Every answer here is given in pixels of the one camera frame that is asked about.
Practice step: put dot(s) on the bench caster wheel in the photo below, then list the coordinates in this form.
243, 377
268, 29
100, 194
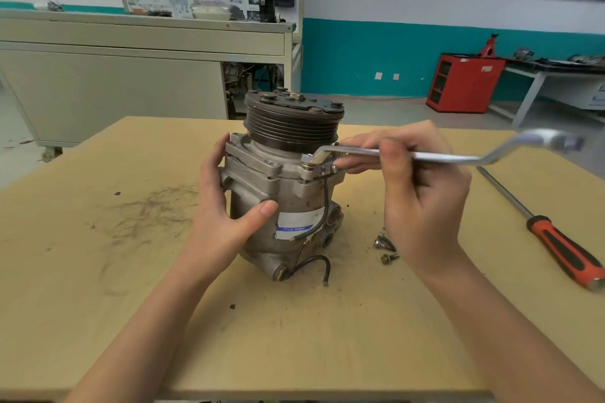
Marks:
51, 154

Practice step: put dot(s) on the red jack stand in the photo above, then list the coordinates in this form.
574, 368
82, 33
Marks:
487, 46

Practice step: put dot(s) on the person's left thumb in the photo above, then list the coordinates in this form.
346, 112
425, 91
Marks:
257, 214

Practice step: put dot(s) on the grey metal car compressor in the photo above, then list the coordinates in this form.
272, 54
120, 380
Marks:
293, 126

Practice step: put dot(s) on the white frame work table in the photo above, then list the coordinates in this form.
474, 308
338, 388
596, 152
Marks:
534, 81

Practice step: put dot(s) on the grey metal training bench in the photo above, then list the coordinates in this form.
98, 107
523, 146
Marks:
118, 81

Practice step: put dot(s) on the tangle of parts under bench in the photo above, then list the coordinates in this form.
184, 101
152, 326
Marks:
253, 86

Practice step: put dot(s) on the person's left hand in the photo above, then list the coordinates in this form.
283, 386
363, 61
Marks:
212, 228

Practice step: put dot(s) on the person's right forearm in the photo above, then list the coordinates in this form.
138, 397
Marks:
501, 332

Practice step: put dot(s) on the metal parts on table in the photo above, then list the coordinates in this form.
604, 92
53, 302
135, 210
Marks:
523, 54

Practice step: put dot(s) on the person's left forearm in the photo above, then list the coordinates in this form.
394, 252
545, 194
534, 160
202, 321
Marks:
151, 332

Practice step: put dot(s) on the person's right middle finger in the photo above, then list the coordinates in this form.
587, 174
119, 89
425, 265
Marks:
357, 165

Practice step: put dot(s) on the person's right thumb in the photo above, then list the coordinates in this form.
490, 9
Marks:
396, 166

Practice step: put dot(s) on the red metal cabinet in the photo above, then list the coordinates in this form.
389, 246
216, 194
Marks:
465, 84

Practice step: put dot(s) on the grey box on bench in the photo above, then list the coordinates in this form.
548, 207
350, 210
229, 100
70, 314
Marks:
210, 10

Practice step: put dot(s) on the small metal bolt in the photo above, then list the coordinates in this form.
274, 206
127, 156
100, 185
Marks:
384, 242
389, 258

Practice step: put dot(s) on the person's right hand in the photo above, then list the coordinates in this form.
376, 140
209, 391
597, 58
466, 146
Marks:
425, 209

